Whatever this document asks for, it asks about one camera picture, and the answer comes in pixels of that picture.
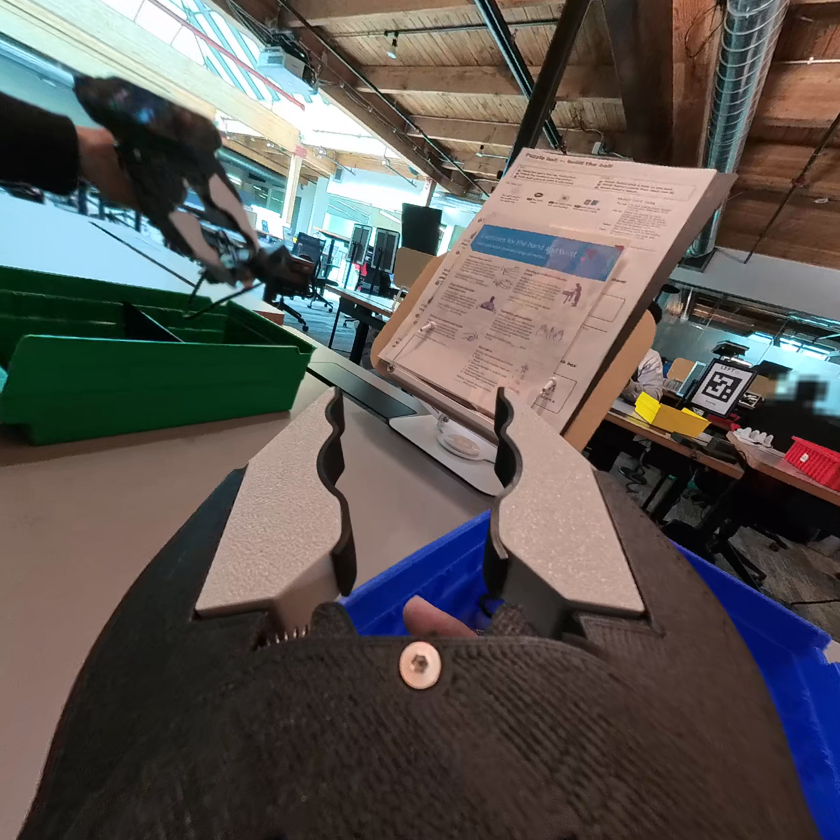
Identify person's left forearm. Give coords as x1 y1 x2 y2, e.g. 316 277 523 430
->
0 92 83 196

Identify instruction sheets on stand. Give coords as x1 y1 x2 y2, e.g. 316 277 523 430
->
369 172 739 454

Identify person's left hand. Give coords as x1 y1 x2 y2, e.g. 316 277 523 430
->
75 126 142 210

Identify green plastic bin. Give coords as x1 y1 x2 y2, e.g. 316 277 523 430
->
0 266 316 447

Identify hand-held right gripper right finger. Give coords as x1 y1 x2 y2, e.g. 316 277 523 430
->
483 386 647 641

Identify silver ventilation duct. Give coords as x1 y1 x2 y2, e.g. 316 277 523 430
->
692 0 791 263

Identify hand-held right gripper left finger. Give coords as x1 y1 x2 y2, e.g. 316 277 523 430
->
194 386 358 641

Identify white document stand base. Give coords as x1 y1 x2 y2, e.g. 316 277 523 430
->
388 413 506 497

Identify black flat pad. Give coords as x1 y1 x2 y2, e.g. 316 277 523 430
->
307 357 421 421

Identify white printed instruction sheet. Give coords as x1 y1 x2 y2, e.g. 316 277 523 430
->
381 150 719 434

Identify red plastic bin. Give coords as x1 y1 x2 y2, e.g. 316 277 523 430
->
784 436 840 492

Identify black office chair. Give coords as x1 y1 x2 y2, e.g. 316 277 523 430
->
262 233 336 332

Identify white ceiling unit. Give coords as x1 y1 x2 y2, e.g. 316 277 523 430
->
256 46 309 86

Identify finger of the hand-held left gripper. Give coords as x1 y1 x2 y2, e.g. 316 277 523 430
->
197 167 262 253
167 210 227 283

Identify blue plastic bin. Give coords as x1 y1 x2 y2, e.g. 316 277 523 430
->
341 508 840 840

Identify thin black usb cable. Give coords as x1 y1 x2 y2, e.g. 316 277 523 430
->
185 252 277 319

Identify yellow plastic bin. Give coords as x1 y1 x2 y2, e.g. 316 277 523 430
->
633 392 713 438

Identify black bin divider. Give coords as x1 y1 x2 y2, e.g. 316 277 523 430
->
123 302 185 343

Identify blue header leaflet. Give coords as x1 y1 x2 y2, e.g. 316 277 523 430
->
394 223 627 411

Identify printed tag sign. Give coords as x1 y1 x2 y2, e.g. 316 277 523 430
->
686 357 759 419

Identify black metal pole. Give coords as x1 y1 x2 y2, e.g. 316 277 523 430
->
505 0 592 172

